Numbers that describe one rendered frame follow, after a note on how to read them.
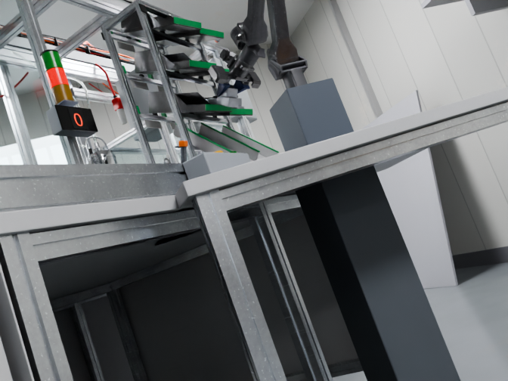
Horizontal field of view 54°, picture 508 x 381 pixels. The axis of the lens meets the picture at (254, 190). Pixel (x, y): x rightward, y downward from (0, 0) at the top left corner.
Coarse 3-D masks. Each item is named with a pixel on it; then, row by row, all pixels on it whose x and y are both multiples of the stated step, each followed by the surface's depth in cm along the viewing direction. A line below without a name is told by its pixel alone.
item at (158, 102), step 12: (156, 96) 174; (180, 96) 184; (192, 96) 181; (156, 108) 174; (168, 108) 171; (180, 108) 167; (192, 108) 164; (204, 108) 161; (216, 108) 164; (228, 108) 169
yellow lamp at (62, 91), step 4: (60, 84) 134; (64, 84) 134; (52, 88) 134; (56, 88) 133; (60, 88) 134; (64, 88) 134; (68, 88) 135; (52, 92) 134; (56, 92) 133; (60, 92) 133; (64, 92) 134; (68, 92) 134; (56, 96) 133; (60, 96) 133; (64, 96) 133; (68, 96) 134; (72, 96) 135; (56, 100) 134; (60, 100) 133; (72, 100) 135; (56, 104) 134
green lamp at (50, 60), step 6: (42, 54) 135; (48, 54) 135; (54, 54) 136; (42, 60) 135; (48, 60) 135; (54, 60) 135; (60, 60) 137; (48, 66) 134; (54, 66) 135; (60, 66) 136
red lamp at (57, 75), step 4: (52, 68) 134; (56, 68) 135; (60, 68) 135; (48, 72) 134; (52, 72) 134; (56, 72) 134; (60, 72) 135; (64, 72) 137; (48, 76) 134; (52, 76) 134; (56, 76) 134; (60, 76) 134; (64, 76) 136; (48, 80) 135; (52, 80) 134; (56, 80) 134; (60, 80) 134; (64, 80) 135; (52, 84) 134; (56, 84) 134; (68, 84) 136
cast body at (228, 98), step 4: (228, 88) 160; (232, 88) 161; (236, 88) 162; (224, 92) 161; (228, 92) 160; (232, 92) 161; (236, 92) 162; (220, 96) 163; (224, 96) 162; (228, 96) 161; (232, 96) 162; (236, 96) 163; (220, 100) 163; (224, 100) 161; (228, 100) 160; (232, 100) 160; (236, 100) 162; (220, 104) 163; (224, 104) 162; (228, 104) 160; (232, 104) 161; (236, 104) 162
